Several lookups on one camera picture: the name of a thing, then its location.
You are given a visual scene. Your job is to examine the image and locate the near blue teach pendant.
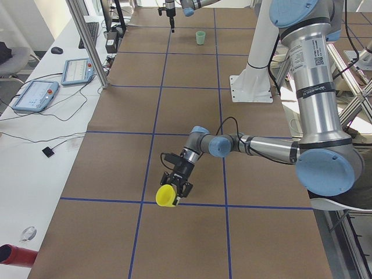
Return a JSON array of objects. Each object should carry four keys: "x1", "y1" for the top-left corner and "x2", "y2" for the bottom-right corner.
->
[{"x1": 12, "y1": 80, "x2": 59, "y2": 112}]

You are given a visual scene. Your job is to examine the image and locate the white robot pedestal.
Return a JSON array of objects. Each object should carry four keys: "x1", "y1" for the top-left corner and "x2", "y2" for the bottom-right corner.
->
[{"x1": 230, "y1": 0, "x2": 278, "y2": 103}]

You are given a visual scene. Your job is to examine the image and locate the black keyboard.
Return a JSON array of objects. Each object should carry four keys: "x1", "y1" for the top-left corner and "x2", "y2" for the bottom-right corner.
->
[{"x1": 78, "y1": 22, "x2": 99, "y2": 49}]

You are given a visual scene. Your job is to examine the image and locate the green plastic cup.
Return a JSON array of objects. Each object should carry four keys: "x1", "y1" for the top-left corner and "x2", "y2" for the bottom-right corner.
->
[{"x1": 195, "y1": 31, "x2": 206, "y2": 45}]

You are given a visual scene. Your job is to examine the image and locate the aluminium frame post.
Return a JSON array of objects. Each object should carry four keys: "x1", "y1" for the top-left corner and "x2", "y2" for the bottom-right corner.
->
[{"x1": 66, "y1": 0, "x2": 108, "y2": 89}]

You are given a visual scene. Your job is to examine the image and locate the black power adapter box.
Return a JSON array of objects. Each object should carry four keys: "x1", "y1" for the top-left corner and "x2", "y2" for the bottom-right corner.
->
[{"x1": 105, "y1": 31, "x2": 119, "y2": 53}]

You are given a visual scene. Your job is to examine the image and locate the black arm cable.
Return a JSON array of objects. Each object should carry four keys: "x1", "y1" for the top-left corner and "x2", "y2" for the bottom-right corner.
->
[{"x1": 214, "y1": 116, "x2": 294, "y2": 165}]

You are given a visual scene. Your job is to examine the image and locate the far blue teach pendant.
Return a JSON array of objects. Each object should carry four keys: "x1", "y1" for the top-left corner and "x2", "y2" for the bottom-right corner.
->
[{"x1": 61, "y1": 58, "x2": 95, "y2": 86}]

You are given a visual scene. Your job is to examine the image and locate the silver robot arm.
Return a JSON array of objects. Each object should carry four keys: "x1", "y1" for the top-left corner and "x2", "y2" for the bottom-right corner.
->
[
  {"x1": 156, "y1": 1, "x2": 364, "y2": 206},
  {"x1": 158, "y1": 0, "x2": 219, "y2": 33}
]

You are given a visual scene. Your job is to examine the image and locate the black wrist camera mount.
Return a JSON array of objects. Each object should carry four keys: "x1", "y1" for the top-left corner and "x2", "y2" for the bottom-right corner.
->
[{"x1": 160, "y1": 152, "x2": 182, "y2": 170}]

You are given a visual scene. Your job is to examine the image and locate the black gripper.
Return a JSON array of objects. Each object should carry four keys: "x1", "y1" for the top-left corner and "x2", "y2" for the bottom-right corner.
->
[
  {"x1": 160, "y1": 161, "x2": 195, "y2": 199},
  {"x1": 166, "y1": 0, "x2": 176, "y2": 33}
]

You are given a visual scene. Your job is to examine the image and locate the red cylinder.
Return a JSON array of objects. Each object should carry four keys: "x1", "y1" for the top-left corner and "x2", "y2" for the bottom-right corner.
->
[{"x1": 1, "y1": 244, "x2": 38, "y2": 268}]

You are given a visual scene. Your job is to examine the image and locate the small black square pad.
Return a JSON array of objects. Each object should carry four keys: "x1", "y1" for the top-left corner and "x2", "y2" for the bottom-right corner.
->
[{"x1": 42, "y1": 146, "x2": 55, "y2": 158}]

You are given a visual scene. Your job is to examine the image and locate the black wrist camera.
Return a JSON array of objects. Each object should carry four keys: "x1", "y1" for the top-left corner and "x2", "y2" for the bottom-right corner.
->
[{"x1": 158, "y1": 6, "x2": 166, "y2": 16}]

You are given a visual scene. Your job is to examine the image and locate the yellow plastic cup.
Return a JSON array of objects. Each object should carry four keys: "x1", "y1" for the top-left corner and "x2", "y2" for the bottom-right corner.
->
[{"x1": 155, "y1": 184, "x2": 176, "y2": 208}]

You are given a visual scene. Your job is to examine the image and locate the blue teach pendant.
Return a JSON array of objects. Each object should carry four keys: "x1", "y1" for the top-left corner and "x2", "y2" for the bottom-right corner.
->
[
  {"x1": 12, "y1": 80, "x2": 59, "y2": 112},
  {"x1": 61, "y1": 58, "x2": 95, "y2": 86}
]

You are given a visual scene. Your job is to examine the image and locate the black computer mouse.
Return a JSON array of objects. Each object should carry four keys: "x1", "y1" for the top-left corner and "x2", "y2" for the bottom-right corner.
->
[{"x1": 51, "y1": 46, "x2": 63, "y2": 55}]

